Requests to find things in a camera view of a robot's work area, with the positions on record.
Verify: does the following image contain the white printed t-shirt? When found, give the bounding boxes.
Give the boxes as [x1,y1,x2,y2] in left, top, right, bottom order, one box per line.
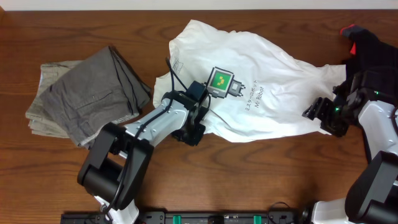
[153,20,346,142]

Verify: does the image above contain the black garment with red trim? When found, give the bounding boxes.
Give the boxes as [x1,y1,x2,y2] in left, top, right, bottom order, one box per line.
[340,24,397,93]

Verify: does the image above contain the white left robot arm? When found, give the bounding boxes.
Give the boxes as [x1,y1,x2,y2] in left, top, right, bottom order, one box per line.
[77,90,209,223]

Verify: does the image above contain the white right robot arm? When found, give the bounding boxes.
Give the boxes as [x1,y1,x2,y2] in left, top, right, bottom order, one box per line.
[299,67,397,224]

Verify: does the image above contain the folded grey shorts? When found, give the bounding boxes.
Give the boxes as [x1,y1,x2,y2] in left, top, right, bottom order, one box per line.
[40,46,150,147]

